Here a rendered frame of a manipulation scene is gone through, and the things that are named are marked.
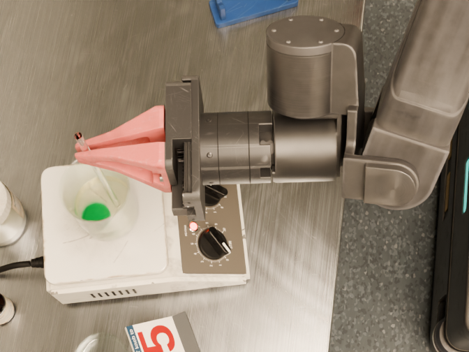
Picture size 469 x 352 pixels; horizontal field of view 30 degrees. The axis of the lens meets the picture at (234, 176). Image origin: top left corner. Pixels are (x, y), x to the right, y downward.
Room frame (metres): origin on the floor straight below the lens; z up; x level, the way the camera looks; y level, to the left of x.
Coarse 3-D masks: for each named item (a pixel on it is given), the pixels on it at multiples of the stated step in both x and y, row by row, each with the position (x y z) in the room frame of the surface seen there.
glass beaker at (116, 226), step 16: (64, 176) 0.26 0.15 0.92; (80, 176) 0.27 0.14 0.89; (96, 176) 0.27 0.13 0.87; (112, 176) 0.27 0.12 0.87; (64, 192) 0.25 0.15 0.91; (128, 192) 0.24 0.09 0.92; (64, 208) 0.23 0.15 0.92; (128, 208) 0.23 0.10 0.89; (80, 224) 0.22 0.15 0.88; (96, 224) 0.22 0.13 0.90; (112, 224) 0.22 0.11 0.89; (128, 224) 0.23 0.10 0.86; (112, 240) 0.22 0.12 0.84
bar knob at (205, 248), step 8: (208, 232) 0.22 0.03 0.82; (216, 232) 0.22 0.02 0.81; (200, 240) 0.22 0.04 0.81; (208, 240) 0.22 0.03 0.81; (216, 240) 0.21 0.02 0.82; (224, 240) 0.21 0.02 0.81; (200, 248) 0.21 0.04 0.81; (208, 248) 0.21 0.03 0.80; (216, 248) 0.21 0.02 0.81; (224, 248) 0.21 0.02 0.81; (208, 256) 0.20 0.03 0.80; (216, 256) 0.20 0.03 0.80
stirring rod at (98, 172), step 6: (78, 132) 0.25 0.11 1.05; (78, 138) 0.24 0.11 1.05; (78, 144) 0.24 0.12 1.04; (84, 144) 0.24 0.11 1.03; (84, 150) 0.24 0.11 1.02; (96, 168) 0.24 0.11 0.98; (96, 174) 0.24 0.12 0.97; (102, 174) 0.24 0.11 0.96; (102, 180) 0.24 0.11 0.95; (108, 186) 0.24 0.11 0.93; (108, 192) 0.24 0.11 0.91; (114, 198) 0.24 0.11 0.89; (114, 204) 0.24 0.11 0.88; (120, 204) 0.24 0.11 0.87
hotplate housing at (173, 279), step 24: (240, 192) 0.27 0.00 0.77; (168, 216) 0.24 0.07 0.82; (240, 216) 0.25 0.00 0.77; (168, 240) 0.22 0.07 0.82; (168, 264) 0.19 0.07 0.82; (48, 288) 0.18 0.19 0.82; (72, 288) 0.18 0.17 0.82; (96, 288) 0.18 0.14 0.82; (120, 288) 0.18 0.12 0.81; (144, 288) 0.18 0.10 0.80; (168, 288) 0.18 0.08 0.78; (192, 288) 0.18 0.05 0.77
